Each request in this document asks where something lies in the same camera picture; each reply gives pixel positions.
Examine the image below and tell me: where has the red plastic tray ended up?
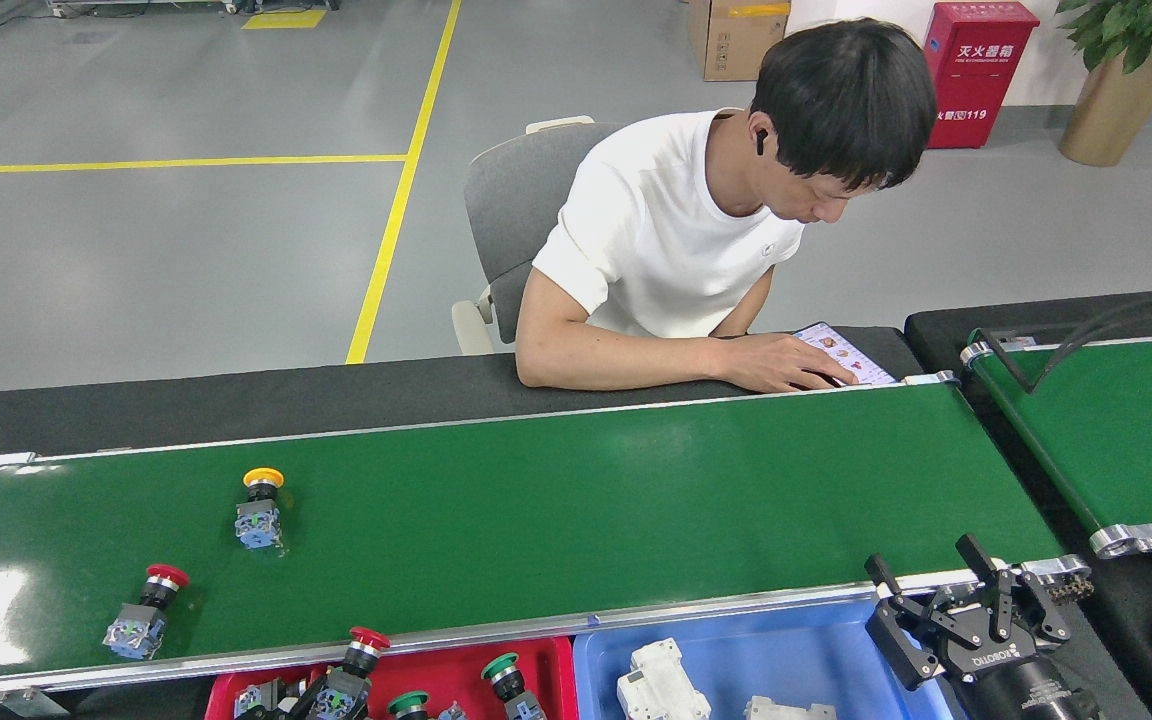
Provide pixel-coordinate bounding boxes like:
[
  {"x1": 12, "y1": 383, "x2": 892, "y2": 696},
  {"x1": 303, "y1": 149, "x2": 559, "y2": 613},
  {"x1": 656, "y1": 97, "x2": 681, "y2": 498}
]
[{"x1": 204, "y1": 636, "x2": 579, "y2": 720}]

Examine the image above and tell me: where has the red fire extinguisher box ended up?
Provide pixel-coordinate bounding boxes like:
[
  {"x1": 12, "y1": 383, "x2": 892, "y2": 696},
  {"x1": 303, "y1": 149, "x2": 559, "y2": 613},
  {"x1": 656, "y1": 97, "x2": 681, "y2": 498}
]
[{"x1": 921, "y1": 2, "x2": 1040, "y2": 151}]

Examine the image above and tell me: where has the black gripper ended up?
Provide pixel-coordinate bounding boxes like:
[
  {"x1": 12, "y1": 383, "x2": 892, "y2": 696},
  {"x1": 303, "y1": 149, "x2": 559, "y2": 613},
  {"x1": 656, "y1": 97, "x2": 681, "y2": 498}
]
[{"x1": 863, "y1": 532, "x2": 1104, "y2": 720}]

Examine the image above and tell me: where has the long green conveyor belt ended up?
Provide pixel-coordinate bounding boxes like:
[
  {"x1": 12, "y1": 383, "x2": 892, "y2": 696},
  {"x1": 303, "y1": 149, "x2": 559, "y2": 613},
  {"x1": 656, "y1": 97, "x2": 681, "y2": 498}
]
[{"x1": 0, "y1": 370, "x2": 1095, "y2": 706}]

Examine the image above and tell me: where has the black belt guide bar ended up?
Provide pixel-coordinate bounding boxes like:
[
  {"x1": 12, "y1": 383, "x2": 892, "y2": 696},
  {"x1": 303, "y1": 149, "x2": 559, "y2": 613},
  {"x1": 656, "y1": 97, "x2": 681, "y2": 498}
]
[{"x1": 976, "y1": 292, "x2": 1152, "y2": 394}]

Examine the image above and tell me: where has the white frame stand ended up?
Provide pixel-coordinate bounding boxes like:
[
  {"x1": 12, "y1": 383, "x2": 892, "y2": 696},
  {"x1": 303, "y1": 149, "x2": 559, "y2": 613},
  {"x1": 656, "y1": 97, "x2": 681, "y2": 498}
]
[{"x1": 41, "y1": 0, "x2": 237, "y2": 19}]

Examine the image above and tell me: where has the blue plastic tray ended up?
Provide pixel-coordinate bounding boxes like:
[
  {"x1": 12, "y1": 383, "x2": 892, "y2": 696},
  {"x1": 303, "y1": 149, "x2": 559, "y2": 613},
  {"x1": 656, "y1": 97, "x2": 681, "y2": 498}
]
[{"x1": 572, "y1": 598, "x2": 957, "y2": 720}]

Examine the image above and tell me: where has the person's right hand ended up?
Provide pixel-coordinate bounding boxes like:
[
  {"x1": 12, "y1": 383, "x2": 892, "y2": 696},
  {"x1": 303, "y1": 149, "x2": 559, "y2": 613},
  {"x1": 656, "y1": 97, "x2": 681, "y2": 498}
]
[{"x1": 721, "y1": 332, "x2": 859, "y2": 394}]

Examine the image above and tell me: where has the person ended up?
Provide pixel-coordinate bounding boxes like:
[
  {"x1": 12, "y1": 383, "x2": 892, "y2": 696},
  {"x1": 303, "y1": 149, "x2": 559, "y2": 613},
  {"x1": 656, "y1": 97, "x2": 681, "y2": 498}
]
[{"x1": 514, "y1": 18, "x2": 939, "y2": 389}]

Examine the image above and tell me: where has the black drive chain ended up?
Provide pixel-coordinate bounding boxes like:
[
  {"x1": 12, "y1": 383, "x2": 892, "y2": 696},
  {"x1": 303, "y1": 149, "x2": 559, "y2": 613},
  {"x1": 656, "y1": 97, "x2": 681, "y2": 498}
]
[{"x1": 1041, "y1": 572, "x2": 1095, "y2": 607}]

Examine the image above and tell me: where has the potted green plant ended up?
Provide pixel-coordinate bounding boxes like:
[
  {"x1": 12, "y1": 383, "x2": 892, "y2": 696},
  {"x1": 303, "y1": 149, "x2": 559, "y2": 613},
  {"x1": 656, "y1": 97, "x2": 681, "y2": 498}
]
[{"x1": 1054, "y1": 0, "x2": 1152, "y2": 169}]

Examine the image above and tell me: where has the grey office chair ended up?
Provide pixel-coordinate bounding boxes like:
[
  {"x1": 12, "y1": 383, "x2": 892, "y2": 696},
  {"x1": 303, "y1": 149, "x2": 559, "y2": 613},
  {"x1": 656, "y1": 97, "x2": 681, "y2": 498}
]
[{"x1": 451, "y1": 115, "x2": 627, "y2": 356}]

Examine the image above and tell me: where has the red mushroom push button switch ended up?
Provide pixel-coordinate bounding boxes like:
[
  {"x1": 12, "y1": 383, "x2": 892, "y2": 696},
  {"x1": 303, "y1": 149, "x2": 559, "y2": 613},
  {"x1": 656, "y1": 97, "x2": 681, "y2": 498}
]
[
  {"x1": 311, "y1": 626, "x2": 392, "y2": 720},
  {"x1": 102, "y1": 563, "x2": 191, "y2": 661},
  {"x1": 232, "y1": 678, "x2": 287, "y2": 720}
]

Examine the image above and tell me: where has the yellow mushroom push button switch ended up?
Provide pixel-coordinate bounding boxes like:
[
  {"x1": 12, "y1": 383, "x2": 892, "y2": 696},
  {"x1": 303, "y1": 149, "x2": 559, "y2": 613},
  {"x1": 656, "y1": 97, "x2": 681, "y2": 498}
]
[{"x1": 234, "y1": 467, "x2": 287, "y2": 551}]

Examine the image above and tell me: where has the narrow green conveyor belt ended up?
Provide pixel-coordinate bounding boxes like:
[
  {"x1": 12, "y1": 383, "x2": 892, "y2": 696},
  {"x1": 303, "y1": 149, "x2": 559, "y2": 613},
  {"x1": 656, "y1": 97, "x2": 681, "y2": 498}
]
[{"x1": 959, "y1": 330, "x2": 1152, "y2": 559}]

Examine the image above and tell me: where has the smartphone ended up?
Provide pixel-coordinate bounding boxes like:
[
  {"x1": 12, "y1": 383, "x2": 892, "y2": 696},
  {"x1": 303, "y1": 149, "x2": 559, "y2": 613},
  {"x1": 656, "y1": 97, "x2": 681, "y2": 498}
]
[{"x1": 794, "y1": 321, "x2": 899, "y2": 387}]

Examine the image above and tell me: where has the cardboard box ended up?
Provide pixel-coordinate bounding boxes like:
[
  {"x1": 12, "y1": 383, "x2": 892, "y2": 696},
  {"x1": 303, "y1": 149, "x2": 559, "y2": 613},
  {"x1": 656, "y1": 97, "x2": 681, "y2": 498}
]
[{"x1": 688, "y1": 0, "x2": 792, "y2": 83}]

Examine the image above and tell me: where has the white circuit breaker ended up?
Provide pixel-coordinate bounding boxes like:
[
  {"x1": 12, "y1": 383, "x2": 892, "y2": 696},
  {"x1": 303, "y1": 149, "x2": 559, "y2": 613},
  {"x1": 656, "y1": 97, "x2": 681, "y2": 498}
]
[
  {"x1": 744, "y1": 696, "x2": 839, "y2": 720},
  {"x1": 616, "y1": 638, "x2": 712, "y2": 720}
]

